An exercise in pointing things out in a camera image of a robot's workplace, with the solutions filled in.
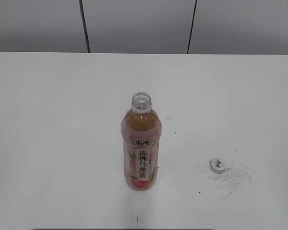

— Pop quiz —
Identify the peach oolong tea bottle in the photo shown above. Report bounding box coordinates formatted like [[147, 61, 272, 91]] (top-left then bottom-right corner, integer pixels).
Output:
[[120, 92, 162, 191]]

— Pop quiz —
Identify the white bottle cap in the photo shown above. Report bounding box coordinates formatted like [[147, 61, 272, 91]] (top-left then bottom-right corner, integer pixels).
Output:
[[209, 158, 226, 174]]

